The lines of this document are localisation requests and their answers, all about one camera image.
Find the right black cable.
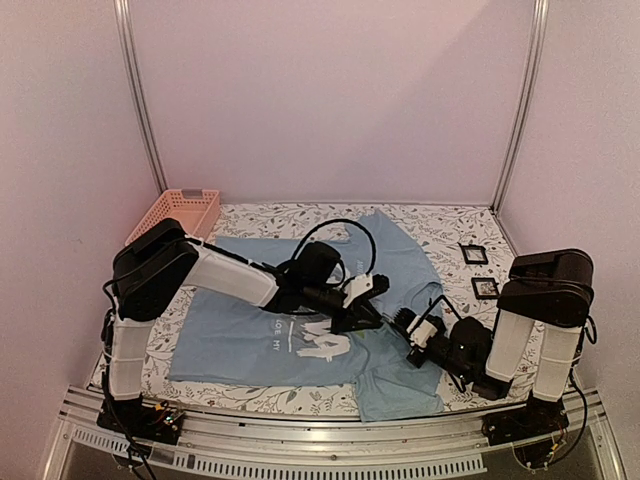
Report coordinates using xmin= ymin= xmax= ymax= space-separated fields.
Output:
xmin=422 ymin=294 xmax=469 ymax=326

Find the right aluminium frame post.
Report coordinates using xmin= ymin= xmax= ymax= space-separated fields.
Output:
xmin=490 ymin=0 xmax=549 ymax=216

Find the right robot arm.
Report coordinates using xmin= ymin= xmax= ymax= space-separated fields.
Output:
xmin=391 ymin=248 xmax=594 ymax=436

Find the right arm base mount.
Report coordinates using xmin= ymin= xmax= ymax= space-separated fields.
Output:
xmin=481 ymin=396 xmax=569 ymax=446

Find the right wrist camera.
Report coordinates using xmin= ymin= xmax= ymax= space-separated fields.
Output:
xmin=392 ymin=307 xmax=446 ymax=349

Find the left aluminium frame post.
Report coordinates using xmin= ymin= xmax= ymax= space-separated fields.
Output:
xmin=113 ymin=0 xmax=168 ymax=194

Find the far black brooch frame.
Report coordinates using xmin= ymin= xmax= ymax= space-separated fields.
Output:
xmin=459 ymin=244 xmax=489 ymax=265

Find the black cable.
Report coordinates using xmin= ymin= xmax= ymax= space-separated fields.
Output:
xmin=422 ymin=294 xmax=469 ymax=326
xmin=292 ymin=218 xmax=377 ymax=276

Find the left black cable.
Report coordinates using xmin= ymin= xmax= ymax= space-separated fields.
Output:
xmin=292 ymin=218 xmax=377 ymax=276

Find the light blue t-shirt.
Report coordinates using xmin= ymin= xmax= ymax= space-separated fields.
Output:
xmin=169 ymin=211 xmax=443 ymax=422

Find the black brooch frame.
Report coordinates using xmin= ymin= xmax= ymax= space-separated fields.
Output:
xmin=459 ymin=244 xmax=489 ymax=265
xmin=471 ymin=277 xmax=500 ymax=300

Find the near black brooch frame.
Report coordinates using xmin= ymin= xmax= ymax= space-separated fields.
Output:
xmin=471 ymin=277 xmax=500 ymax=300

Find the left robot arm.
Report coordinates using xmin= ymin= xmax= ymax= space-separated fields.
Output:
xmin=102 ymin=218 xmax=390 ymax=434

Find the pink perforated plastic basket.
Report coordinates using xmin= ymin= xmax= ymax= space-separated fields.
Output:
xmin=125 ymin=189 xmax=220 ymax=245

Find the aluminium frame post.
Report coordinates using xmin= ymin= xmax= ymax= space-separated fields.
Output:
xmin=113 ymin=0 xmax=168 ymax=194
xmin=490 ymin=0 xmax=549 ymax=216

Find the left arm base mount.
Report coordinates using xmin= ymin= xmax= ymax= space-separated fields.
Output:
xmin=97 ymin=398 xmax=184 ymax=445

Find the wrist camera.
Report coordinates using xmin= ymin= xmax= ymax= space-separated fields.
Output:
xmin=392 ymin=307 xmax=446 ymax=349
xmin=341 ymin=274 xmax=390 ymax=308

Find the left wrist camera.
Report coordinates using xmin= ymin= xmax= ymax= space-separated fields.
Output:
xmin=341 ymin=274 xmax=390 ymax=308

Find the floral patterned table mat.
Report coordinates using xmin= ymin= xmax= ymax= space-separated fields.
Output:
xmin=87 ymin=201 xmax=566 ymax=417

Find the front aluminium rail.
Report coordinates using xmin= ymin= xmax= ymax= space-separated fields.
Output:
xmin=42 ymin=384 xmax=631 ymax=479

